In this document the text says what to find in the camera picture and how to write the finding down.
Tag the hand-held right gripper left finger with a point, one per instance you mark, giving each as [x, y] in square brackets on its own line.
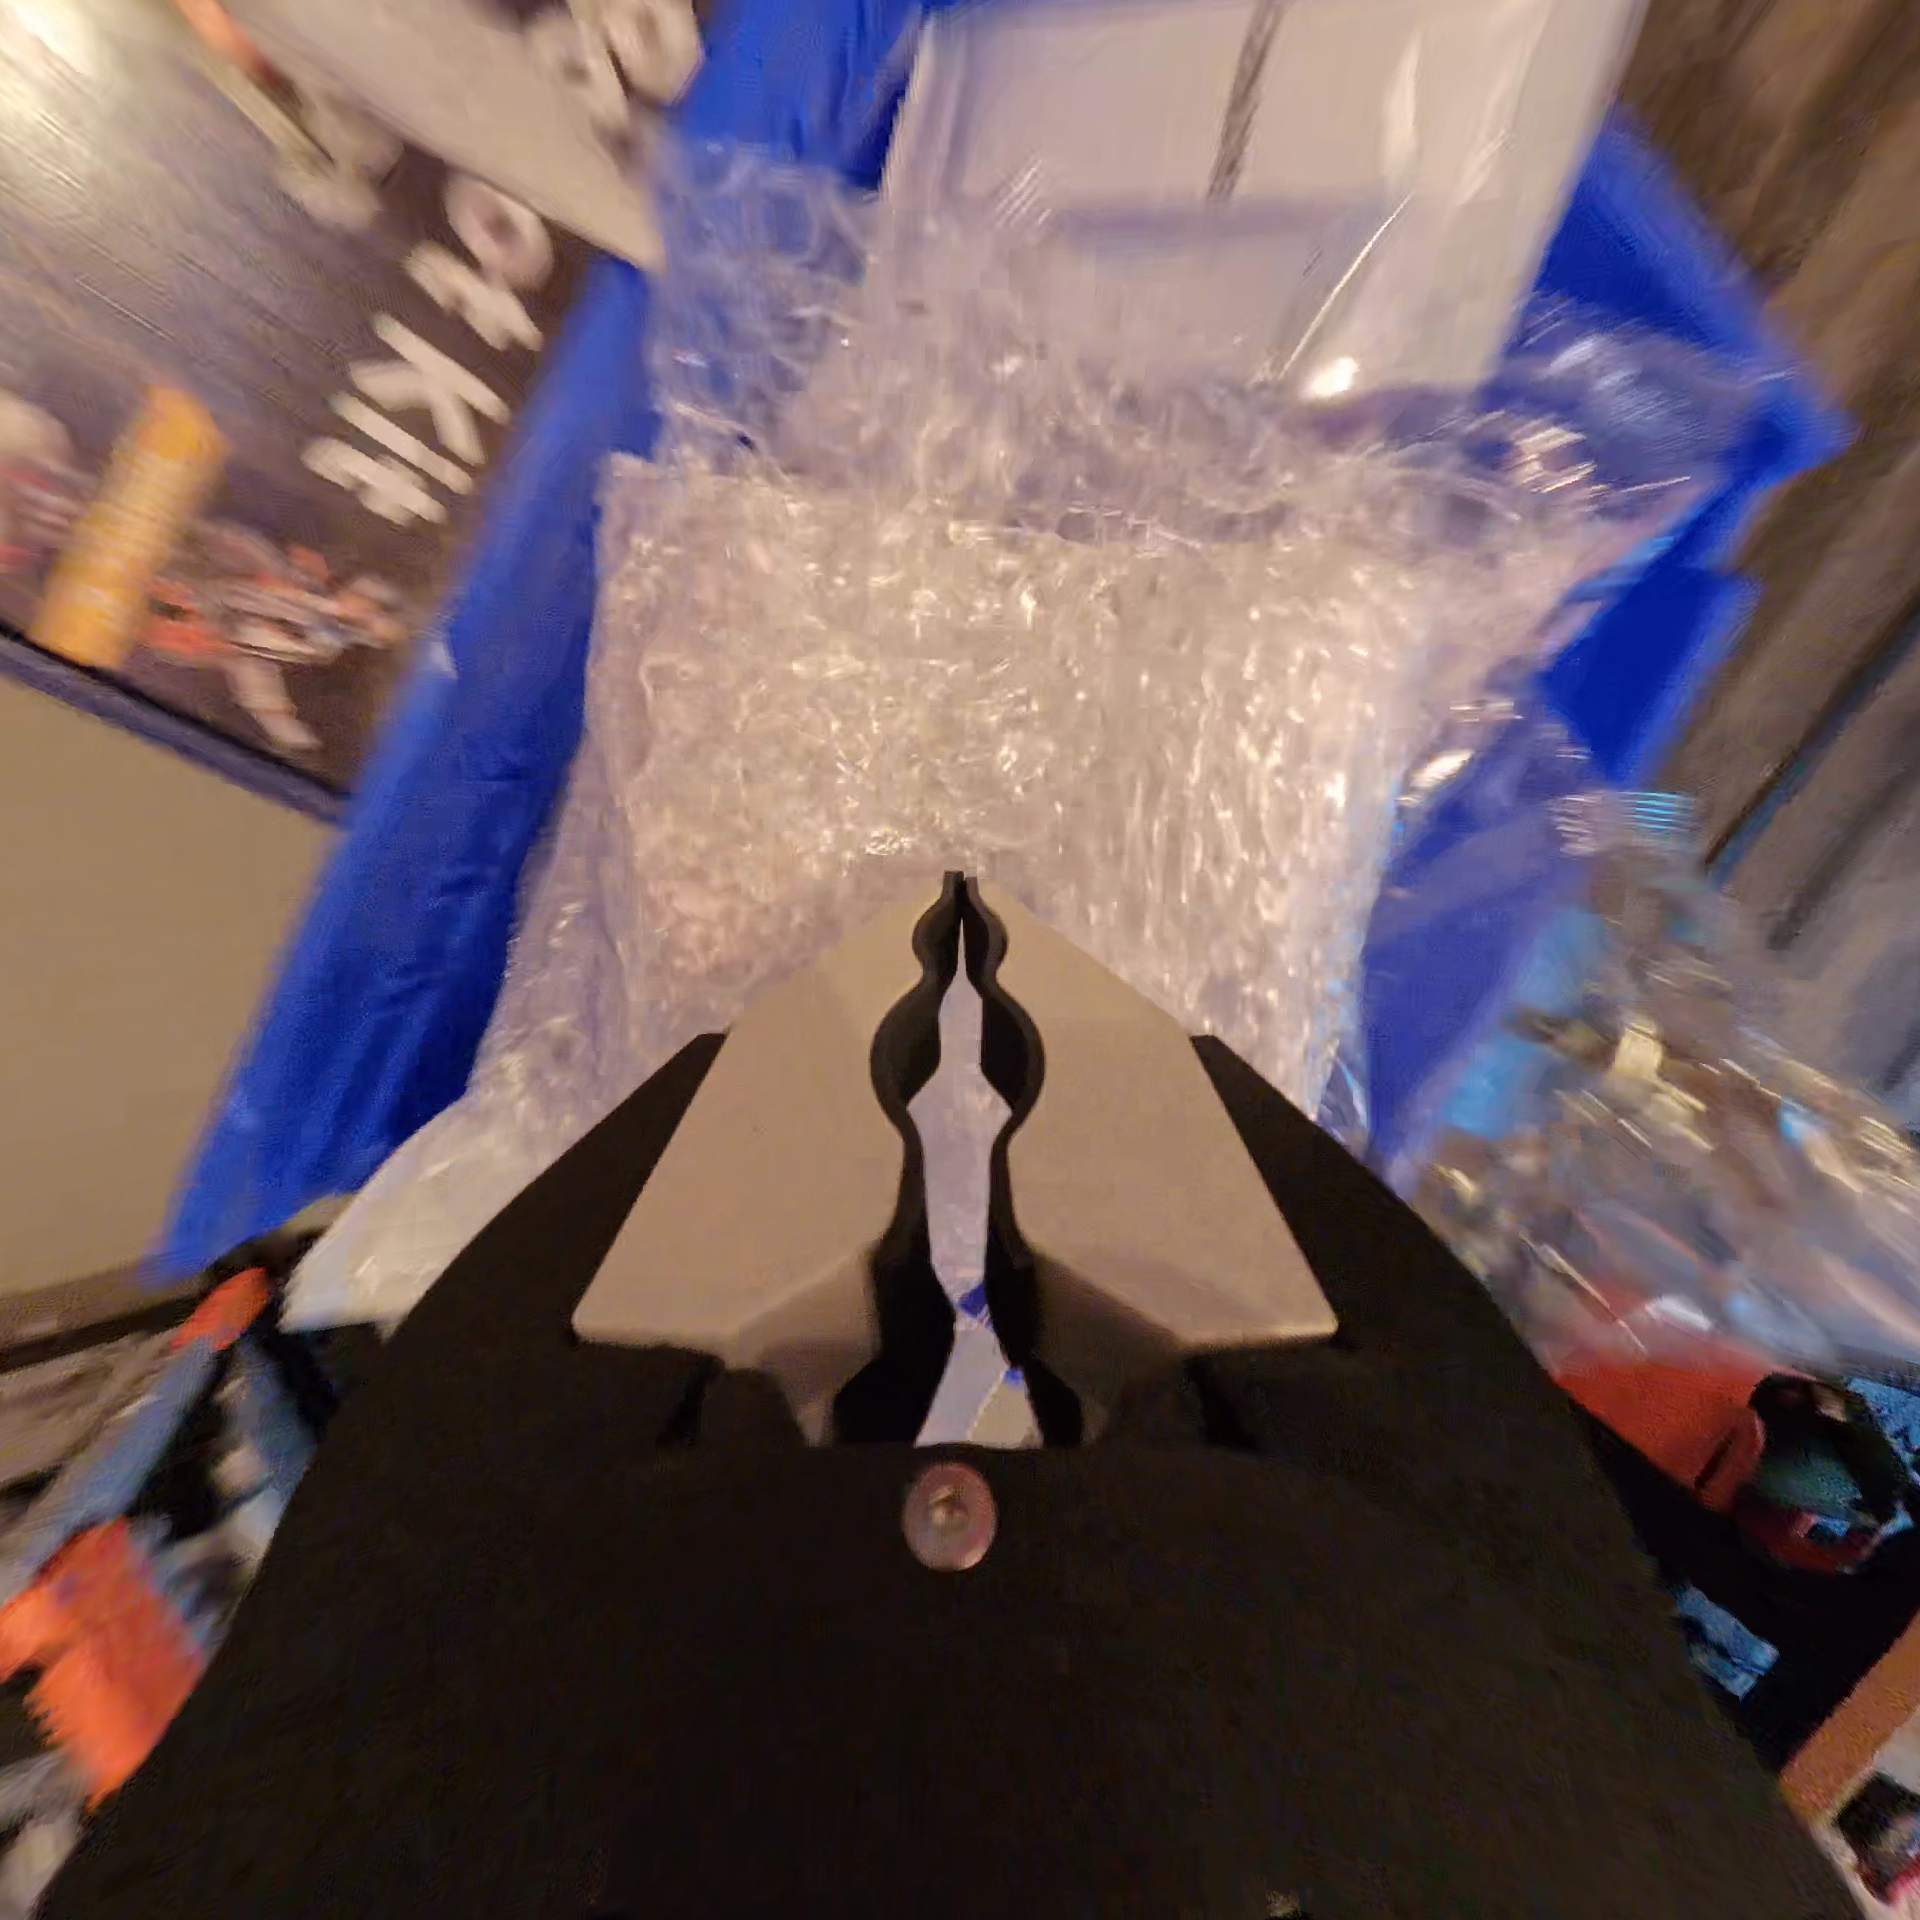
[750, 1200]

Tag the blue plastic bin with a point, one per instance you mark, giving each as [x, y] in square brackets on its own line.
[452, 840]

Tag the red cloth bag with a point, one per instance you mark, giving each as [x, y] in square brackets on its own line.
[1652, 1410]

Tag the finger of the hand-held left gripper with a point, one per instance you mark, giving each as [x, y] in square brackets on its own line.
[495, 89]

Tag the printed robot kit box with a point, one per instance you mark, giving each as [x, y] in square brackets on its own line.
[149, 299]

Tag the bubble wrap pouch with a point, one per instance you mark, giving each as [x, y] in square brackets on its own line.
[974, 675]

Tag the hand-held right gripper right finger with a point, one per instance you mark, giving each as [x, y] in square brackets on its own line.
[1172, 1200]

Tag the partly built brick robot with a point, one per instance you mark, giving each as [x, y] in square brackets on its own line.
[106, 1635]

